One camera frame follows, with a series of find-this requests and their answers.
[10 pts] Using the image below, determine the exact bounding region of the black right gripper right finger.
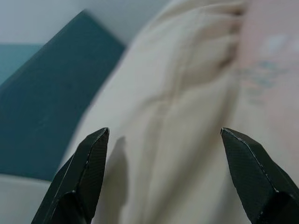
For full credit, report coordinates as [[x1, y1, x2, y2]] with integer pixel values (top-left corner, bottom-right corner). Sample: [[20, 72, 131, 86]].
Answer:
[[220, 127, 299, 224]]

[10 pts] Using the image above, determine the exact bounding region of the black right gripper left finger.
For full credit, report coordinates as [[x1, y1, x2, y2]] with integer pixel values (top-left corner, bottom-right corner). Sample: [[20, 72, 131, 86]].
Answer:
[[31, 127, 110, 224]]

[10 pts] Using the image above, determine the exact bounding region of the pink printed pillow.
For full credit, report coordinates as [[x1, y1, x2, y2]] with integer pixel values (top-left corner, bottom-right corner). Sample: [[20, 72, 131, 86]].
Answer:
[[230, 0, 299, 159]]

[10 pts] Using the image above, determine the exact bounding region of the cream fabric pillow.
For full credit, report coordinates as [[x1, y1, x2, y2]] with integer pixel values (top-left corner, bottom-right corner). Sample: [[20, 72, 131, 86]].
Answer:
[[60, 0, 299, 224]]

